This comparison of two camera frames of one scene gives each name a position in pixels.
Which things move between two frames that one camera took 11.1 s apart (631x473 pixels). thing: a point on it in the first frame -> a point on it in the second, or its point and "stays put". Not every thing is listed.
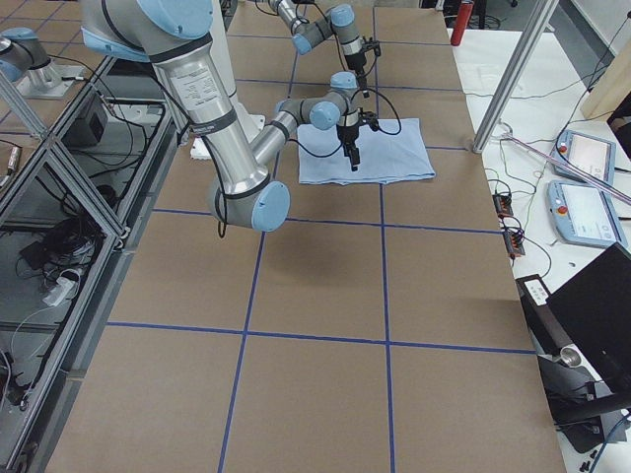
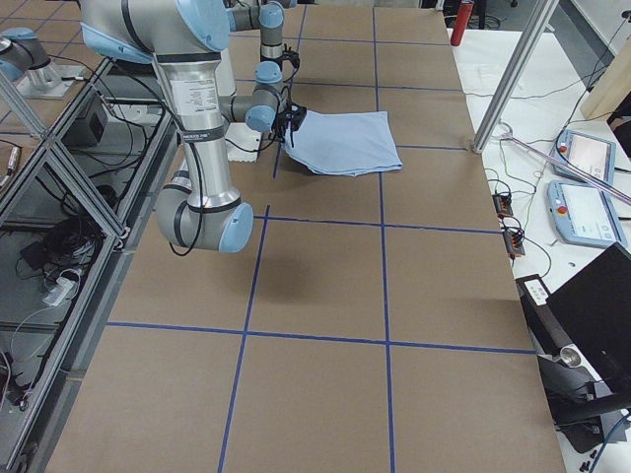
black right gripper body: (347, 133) -> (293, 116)
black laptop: (595, 311) stays put
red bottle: (461, 21) stays put
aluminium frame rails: (74, 218) stays put
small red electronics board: (503, 205) stays put
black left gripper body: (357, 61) -> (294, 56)
